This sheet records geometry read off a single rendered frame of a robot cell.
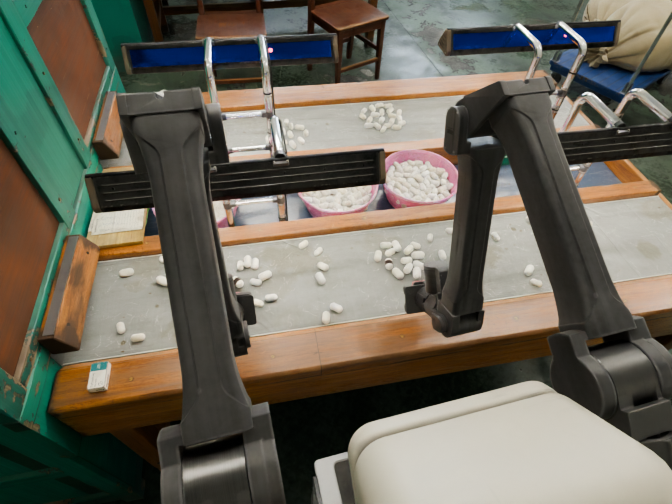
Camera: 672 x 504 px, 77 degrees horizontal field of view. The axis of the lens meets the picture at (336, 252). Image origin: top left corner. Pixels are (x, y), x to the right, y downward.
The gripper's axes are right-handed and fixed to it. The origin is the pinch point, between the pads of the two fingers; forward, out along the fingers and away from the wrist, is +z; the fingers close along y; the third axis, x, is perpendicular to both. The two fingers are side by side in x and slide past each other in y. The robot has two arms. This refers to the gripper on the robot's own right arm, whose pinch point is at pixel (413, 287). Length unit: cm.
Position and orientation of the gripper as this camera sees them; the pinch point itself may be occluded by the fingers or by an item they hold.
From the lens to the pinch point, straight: 107.3
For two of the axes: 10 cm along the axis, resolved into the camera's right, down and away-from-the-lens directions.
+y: -9.8, 1.2, -1.4
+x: 0.9, 9.8, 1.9
